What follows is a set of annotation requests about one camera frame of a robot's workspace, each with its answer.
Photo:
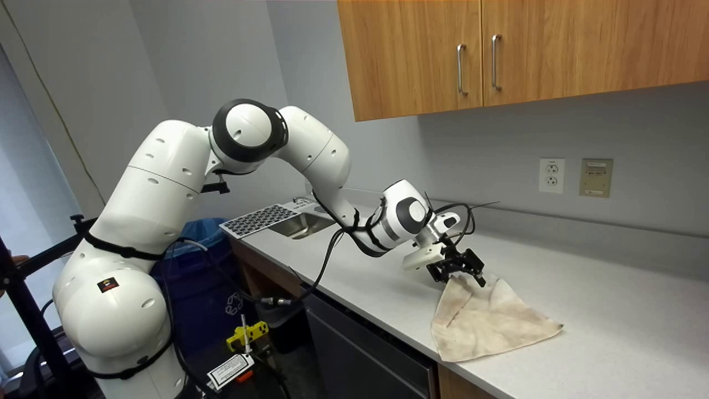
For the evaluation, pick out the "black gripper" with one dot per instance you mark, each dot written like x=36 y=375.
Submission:
x=457 y=262

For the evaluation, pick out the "beige stained cloth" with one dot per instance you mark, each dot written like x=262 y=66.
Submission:
x=473 y=322

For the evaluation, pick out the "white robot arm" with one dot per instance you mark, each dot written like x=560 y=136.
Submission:
x=107 y=297

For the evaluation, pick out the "yellow tool on floor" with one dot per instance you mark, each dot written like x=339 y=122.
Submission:
x=242 y=334

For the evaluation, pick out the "blue recycling bin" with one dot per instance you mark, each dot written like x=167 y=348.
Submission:
x=201 y=280

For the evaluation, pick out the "black tripod leg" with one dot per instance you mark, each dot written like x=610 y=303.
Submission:
x=13 y=281

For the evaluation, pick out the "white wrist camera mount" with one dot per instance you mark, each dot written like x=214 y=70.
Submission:
x=422 y=257

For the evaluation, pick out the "white wall power outlet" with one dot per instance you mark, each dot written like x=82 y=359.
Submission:
x=551 y=175

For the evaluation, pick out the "beige wall plate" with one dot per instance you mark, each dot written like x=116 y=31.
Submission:
x=596 y=175

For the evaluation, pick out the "wooden wall cabinet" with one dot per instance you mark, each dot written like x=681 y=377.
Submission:
x=434 y=56

